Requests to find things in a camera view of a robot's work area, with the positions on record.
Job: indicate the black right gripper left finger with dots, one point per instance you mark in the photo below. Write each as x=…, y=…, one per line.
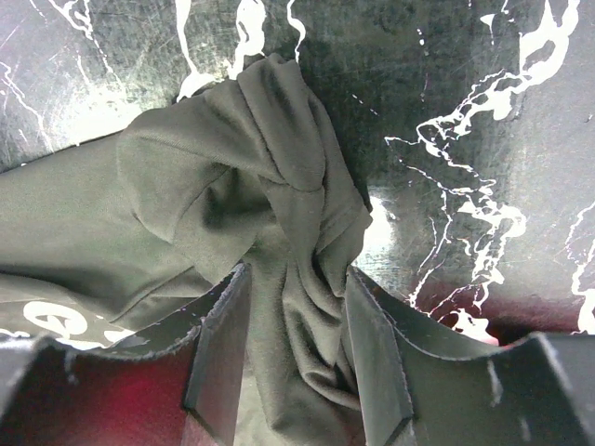
x=177, y=382

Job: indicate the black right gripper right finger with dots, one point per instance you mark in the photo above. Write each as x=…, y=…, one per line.
x=421, y=383

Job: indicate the black printed t-shirt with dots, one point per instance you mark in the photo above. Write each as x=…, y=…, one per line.
x=135, y=224

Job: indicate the black marbled table mat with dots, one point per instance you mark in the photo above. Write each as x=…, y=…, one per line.
x=469, y=124

